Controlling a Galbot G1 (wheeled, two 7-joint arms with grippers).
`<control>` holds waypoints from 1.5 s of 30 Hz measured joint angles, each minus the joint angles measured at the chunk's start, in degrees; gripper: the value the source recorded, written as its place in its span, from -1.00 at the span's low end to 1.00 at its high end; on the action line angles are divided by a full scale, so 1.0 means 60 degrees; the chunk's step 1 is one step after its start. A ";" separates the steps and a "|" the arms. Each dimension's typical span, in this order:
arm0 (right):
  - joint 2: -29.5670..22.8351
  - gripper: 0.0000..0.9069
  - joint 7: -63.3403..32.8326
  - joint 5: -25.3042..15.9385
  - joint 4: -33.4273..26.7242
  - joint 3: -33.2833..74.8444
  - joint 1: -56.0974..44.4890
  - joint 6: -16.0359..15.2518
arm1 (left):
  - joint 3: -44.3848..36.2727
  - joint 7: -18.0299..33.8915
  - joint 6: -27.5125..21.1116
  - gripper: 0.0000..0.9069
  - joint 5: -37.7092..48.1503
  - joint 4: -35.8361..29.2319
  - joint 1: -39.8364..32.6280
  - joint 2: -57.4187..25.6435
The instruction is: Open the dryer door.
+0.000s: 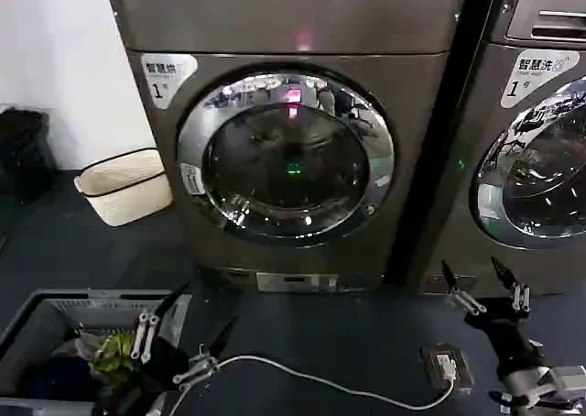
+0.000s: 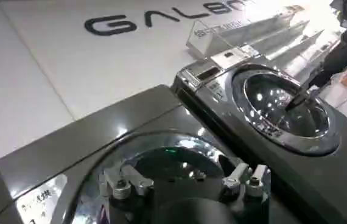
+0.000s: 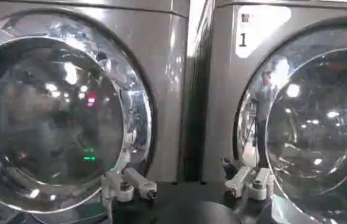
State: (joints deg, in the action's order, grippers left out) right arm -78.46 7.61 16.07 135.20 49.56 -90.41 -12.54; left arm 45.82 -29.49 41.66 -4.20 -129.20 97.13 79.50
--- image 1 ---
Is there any grey front-load dryer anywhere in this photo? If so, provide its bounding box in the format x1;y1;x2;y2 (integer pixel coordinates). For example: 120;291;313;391
423;0;586;296
103;0;471;294

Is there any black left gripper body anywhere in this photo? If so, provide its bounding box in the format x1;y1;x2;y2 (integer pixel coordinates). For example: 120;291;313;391
103;335;191;416

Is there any grey plastic laundry basket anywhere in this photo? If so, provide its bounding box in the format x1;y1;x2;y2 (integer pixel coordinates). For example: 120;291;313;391
0;289;193;416

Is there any small white door sticker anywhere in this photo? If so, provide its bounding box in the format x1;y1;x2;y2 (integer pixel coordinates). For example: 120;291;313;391
179;162;207;198

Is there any black bag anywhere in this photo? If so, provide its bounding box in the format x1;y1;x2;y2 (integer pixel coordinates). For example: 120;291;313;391
0;107;60;206

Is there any silver dryer base panel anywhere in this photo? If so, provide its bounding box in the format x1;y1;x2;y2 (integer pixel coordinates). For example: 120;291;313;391
255;272;339;293

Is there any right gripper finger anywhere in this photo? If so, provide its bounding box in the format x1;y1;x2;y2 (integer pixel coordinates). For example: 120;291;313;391
490;256;532;315
439;259;488;317

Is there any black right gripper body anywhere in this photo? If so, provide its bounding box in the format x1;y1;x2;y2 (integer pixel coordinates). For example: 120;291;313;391
462;297;546;379

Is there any green cloth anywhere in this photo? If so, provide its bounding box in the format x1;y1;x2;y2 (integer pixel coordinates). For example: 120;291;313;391
91;333;138;377

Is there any dark blue cloth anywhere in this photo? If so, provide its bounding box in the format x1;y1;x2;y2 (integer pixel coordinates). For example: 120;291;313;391
27;351;107;401

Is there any white basket with black trim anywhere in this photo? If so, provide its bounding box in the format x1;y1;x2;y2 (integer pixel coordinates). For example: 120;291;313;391
73;147;174;227

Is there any grey cloth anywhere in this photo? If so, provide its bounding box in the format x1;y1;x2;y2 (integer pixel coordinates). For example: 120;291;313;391
58;326;103;358

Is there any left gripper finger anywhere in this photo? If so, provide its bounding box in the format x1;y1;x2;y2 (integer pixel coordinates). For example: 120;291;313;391
130;280;190;365
171;315;239;388

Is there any white number label sticker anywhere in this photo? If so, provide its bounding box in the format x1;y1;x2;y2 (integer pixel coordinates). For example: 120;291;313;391
140;52;199;111
502;49;569;111

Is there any metal floor socket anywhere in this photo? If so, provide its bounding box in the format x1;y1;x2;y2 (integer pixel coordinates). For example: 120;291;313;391
419;342;475;392

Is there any white power cable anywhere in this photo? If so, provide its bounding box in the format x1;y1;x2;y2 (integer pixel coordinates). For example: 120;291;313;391
178;354;459;411

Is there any round glass dryer door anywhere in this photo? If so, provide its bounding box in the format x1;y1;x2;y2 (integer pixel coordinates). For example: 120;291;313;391
176;65;396;247
474;74;586;251

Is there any white plug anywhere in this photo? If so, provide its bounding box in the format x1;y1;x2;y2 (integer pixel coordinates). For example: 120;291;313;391
437;352;459;381

